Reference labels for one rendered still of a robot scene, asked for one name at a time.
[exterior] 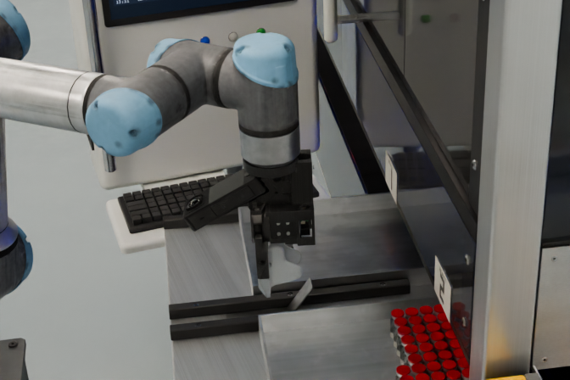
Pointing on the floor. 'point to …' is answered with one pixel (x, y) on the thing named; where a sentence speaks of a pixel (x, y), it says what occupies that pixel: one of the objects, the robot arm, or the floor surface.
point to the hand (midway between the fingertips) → (262, 287)
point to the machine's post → (515, 157)
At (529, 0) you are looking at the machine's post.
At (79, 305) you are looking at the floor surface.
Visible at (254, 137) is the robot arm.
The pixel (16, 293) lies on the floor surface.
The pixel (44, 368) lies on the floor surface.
